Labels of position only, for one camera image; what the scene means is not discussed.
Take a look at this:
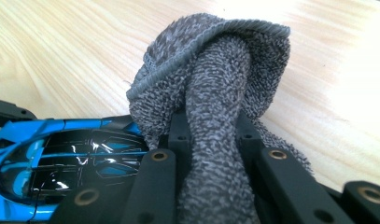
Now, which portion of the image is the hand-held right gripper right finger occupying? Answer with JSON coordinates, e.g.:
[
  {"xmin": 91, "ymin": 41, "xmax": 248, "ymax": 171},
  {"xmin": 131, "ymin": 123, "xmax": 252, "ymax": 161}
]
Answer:
[{"xmin": 236, "ymin": 111, "xmax": 267, "ymax": 175}]

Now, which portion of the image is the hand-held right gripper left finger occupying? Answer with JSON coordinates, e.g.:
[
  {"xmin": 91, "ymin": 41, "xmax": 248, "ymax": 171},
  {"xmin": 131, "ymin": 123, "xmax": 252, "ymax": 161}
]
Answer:
[{"xmin": 158, "ymin": 108, "xmax": 192, "ymax": 189}]

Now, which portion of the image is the blue toy car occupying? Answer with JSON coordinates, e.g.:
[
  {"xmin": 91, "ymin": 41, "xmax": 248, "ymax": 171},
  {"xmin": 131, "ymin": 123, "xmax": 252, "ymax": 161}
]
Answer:
[{"xmin": 0, "ymin": 115, "xmax": 148, "ymax": 224}]

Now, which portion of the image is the grey terry towel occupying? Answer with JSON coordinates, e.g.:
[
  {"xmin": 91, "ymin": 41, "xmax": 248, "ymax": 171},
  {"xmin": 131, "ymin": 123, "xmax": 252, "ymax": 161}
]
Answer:
[{"xmin": 125, "ymin": 12, "xmax": 313, "ymax": 224}]

